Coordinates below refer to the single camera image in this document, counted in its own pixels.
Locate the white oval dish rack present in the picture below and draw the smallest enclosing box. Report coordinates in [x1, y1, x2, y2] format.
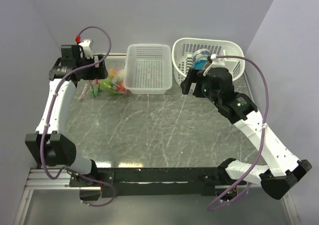
[171, 38, 245, 84]

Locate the green fake apple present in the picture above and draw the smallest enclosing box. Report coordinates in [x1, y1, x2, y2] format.
[100, 78, 118, 94]

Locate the orange fake fruit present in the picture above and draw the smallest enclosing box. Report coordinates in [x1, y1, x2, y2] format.
[108, 69, 117, 78]

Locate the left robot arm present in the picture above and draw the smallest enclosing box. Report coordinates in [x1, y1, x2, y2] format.
[25, 39, 108, 186]

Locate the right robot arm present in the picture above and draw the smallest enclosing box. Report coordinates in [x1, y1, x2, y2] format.
[180, 67, 312, 200]

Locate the aluminium frame rail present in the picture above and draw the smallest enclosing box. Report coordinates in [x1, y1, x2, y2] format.
[14, 169, 300, 225]

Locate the white rectangular perforated basket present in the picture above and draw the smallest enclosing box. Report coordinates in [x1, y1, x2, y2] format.
[123, 43, 172, 95]

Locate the blue white patterned bowl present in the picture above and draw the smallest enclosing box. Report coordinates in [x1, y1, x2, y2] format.
[192, 48, 210, 62]

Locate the green fake leafy vegetable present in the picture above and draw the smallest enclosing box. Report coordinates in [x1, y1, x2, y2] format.
[89, 84, 100, 98]

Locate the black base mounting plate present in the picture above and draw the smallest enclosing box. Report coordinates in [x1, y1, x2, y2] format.
[69, 167, 234, 201]

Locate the clear zip top bag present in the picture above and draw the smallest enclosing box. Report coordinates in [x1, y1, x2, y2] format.
[78, 68, 127, 100]

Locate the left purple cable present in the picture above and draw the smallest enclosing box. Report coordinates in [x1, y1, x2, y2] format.
[39, 26, 117, 208]

